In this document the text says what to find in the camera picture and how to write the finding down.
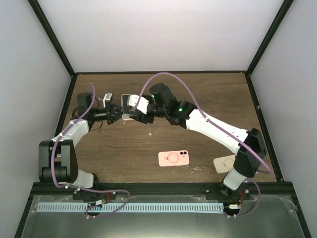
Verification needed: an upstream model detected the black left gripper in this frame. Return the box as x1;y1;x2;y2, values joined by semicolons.
90;102;128;125

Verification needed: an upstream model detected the white phone case with ring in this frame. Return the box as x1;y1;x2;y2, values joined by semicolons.
121;94;138;121

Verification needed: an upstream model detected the black screen smartphone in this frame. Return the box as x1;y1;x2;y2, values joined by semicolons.
121;94;138;116

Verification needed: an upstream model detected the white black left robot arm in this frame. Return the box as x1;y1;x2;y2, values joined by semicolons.
39;93;122;200

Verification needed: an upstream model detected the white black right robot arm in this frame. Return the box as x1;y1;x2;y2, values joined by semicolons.
127;83;266;200

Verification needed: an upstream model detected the pink phone case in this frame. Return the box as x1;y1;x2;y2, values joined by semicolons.
158;150;190;167

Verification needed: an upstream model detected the beige phone case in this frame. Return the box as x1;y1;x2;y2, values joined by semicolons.
213;155;235;174

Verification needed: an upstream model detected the grey metal plate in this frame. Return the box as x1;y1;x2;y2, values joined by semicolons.
22;195;304;238

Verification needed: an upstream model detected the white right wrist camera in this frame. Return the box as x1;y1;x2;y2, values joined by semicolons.
127;94;150;114

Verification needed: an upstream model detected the light blue slotted cable duct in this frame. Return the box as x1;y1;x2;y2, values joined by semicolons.
36;202;224;214

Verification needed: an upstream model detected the black aluminium frame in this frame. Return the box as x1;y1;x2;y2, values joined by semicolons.
15;0;311;238

